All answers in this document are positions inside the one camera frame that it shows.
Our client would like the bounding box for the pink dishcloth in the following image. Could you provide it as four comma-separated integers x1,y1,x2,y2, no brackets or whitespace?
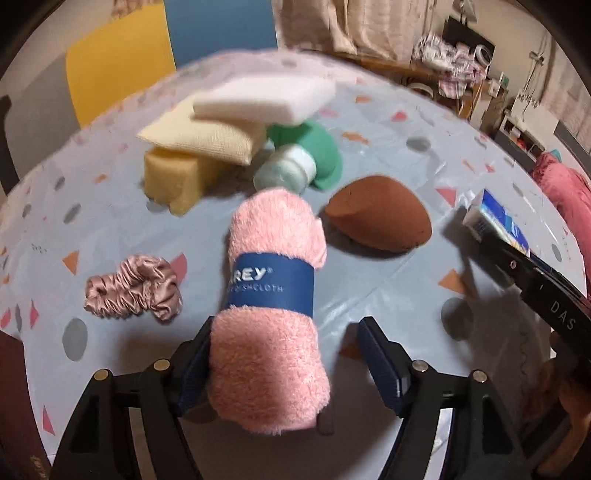
208,188,331,435

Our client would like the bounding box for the pink satin scrunchie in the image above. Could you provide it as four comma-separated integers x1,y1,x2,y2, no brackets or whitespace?
84,255,182,323

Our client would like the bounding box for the blue tissue pack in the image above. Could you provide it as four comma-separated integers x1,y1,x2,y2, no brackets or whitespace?
463,189,530,256

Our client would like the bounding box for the brown makeup sponge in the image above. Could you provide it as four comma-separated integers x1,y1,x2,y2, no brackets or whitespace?
325,175,433,254

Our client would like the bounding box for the person right hand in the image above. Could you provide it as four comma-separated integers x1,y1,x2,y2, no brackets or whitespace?
519,331,590,478

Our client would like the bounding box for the patterned tablecloth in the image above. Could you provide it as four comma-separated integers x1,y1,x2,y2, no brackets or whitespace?
1,51,586,479

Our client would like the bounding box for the dull yellow sponge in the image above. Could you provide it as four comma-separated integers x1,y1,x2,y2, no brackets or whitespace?
143,148,236,216

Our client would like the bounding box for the wooden side table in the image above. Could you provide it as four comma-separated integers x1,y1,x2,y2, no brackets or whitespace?
328,51,487,120

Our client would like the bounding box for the green lid jar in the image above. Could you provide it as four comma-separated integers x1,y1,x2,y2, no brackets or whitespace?
253,120,342,195

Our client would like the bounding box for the cream scouring pad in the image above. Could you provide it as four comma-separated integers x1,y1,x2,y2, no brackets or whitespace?
137,97,266,166

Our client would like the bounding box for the pile of clothes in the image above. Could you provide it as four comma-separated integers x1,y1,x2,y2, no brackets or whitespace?
412,34,486,100

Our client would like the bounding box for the white foam sponge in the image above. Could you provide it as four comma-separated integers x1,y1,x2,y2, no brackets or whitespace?
192,74,337,126

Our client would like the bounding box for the beige curtain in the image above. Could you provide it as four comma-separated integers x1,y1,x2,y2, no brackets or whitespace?
271,0,435,62

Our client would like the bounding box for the grey yellow blue chair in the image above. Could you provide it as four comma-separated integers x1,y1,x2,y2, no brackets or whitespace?
1,1,277,195

